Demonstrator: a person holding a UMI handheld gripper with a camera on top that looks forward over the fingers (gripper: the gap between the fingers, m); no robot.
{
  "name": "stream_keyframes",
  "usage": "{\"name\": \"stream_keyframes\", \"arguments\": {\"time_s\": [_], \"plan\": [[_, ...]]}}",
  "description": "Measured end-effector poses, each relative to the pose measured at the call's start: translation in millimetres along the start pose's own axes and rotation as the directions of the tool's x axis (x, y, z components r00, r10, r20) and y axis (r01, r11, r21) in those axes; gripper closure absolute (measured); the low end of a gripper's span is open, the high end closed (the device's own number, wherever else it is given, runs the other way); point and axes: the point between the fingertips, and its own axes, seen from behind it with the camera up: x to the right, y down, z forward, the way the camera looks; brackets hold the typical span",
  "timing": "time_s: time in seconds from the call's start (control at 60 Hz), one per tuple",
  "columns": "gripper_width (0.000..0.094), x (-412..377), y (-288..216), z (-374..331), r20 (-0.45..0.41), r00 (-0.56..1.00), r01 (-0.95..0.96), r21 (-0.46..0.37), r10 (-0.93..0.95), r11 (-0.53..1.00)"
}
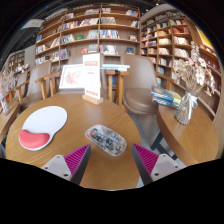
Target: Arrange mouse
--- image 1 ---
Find flat blue white book stack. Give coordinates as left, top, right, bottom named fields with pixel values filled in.
left=100, top=63, right=131, bottom=73

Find transparent computer mouse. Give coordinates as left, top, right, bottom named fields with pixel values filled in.
left=84, top=124, right=128, bottom=157

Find wide wooden bookshelf unit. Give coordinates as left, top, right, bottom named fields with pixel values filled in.
left=34, top=3, right=142, bottom=73

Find white framed flower picture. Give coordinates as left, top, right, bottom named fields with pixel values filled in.
left=58, top=63, right=85, bottom=90

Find round wooden side table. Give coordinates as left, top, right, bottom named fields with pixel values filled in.
left=155, top=103, right=220, bottom=167
left=0, top=98, right=21, bottom=144

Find white mouse pad red rest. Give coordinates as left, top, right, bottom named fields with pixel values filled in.
left=18, top=105, right=68, bottom=152

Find white hanging ceiling sign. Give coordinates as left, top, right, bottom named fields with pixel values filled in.
left=21, top=19, right=45, bottom=30

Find stack of colourful books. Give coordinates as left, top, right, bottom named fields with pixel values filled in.
left=150, top=85, right=183, bottom=109

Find tall angled wooden bookshelf unit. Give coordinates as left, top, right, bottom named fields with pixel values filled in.
left=139, top=9, right=223, bottom=119

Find brown padded wooden armchair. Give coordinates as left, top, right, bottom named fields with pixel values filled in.
left=13, top=60, right=54, bottom=109
left=49, top=53, right=130, bottom=105
left=121, top=54, right=160, bottom=116

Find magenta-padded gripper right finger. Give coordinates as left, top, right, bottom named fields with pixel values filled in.
left=131, top=143, right=184, bottom=186

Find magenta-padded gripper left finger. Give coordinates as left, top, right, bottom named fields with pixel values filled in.
left=41, top=143, right=92, bottom=186

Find small distant wooden bookshelf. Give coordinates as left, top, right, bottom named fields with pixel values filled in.
left=6, top=49, right=31, bottom=78

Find glass vase pink dried flowers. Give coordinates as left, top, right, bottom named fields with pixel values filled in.
left=0, top=71, right=16, bottom=116

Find white red sign wooden base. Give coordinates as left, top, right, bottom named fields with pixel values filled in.
left=81, top=52, right=104, bottom=106

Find glass vase beige dried flowers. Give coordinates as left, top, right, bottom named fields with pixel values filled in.
left=173, top=41, right=216, bottom=126

